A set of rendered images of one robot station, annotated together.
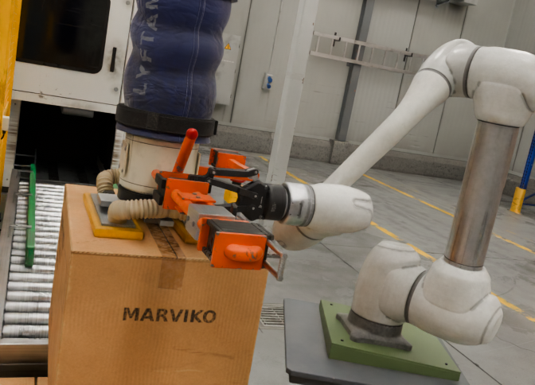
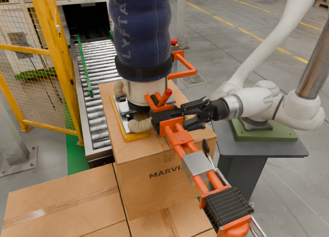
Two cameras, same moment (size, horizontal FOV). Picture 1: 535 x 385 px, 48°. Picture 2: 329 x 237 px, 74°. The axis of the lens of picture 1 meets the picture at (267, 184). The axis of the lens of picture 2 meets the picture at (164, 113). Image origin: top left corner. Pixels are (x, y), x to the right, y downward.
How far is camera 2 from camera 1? 0.65 m
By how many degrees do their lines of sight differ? 28
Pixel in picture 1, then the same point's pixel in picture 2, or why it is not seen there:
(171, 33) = (138, 15)
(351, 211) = (262, 106)
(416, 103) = (294, 18)
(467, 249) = (312, 90)
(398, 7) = not seen: outside the picture
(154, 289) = (162, 164)
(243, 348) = not seen: hidden behind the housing
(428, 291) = (287, 110)
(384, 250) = not seen: hidden behind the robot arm
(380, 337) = (259, 127)
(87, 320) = (133, 183)
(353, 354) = (247, 138)
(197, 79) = (160, 40)
